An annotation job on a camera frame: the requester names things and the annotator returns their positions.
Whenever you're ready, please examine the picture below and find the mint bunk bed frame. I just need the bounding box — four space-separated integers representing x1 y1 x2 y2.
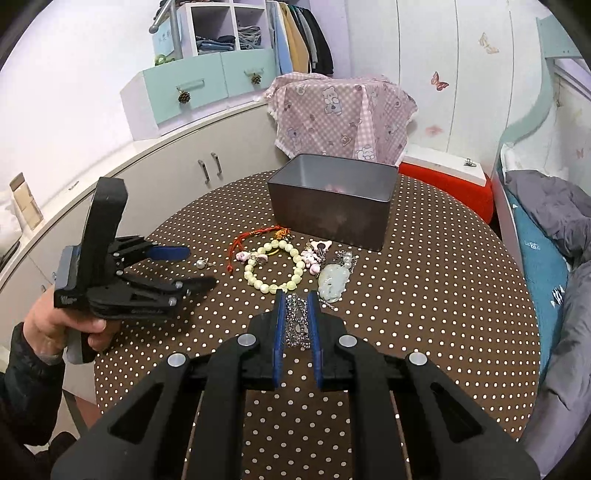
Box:
492 9 582 268

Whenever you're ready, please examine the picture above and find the silver rhinestone necklace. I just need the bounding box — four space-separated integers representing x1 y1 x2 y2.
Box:
283 292 313 350

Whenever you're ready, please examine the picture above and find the white low cabinet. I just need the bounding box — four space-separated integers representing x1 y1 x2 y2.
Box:
0 100 293 407

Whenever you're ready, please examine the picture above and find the brown polka dot tablecloth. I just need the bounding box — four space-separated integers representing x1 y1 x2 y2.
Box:
94 174 540 479

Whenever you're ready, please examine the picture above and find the hanging clothes row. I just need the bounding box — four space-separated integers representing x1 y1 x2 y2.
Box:
266 1 335 77

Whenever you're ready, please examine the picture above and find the black left jacket sleeve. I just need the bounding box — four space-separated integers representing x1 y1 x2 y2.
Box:
1 323 65 479

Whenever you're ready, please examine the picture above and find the small cardboard box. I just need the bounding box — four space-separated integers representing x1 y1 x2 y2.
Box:
10 173 43 230

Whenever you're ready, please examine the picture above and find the mint drawer shelf unit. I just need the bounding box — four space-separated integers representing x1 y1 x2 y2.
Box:
120 1 277 140

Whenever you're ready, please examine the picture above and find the pink checked bear cloth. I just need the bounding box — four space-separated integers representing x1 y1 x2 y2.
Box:
264 72 418 166

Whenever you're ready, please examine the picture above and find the person's left hand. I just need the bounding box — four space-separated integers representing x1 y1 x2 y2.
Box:
23 287 121 365

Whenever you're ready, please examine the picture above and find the dark metal storage box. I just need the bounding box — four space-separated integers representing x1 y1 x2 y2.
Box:
267 154 398 251

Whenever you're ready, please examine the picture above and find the teal bed sheet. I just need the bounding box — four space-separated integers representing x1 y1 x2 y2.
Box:
505 188 569 381

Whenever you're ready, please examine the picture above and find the silver curved rail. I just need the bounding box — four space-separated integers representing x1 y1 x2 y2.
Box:
148 0 183 60

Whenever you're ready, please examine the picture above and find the small silver earring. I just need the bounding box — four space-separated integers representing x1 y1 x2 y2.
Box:
193 258 209 270

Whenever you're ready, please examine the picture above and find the white ottoman lid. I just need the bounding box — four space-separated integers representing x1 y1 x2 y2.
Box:
402 144 487 187

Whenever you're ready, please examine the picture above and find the red storage ottoman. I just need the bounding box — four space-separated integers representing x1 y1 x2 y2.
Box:
399 163 495 224

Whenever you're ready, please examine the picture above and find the pale jade pendant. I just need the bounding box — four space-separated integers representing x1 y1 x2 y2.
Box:
318 264 351 303

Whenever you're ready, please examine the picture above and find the grey duvet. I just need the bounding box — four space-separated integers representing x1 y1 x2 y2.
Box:
504 170 590 479

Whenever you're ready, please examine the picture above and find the pink white charm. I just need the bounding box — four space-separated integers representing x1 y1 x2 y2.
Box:
301 240 332 276

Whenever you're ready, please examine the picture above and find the cream bead bracelet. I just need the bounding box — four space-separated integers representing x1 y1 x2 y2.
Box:
243 239 307 296

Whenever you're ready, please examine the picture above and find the folded jeans stack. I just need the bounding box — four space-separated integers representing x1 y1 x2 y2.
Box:
195 35 235 54

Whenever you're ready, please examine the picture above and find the red cord bracelet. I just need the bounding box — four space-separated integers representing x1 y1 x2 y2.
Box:
225 225 293 276

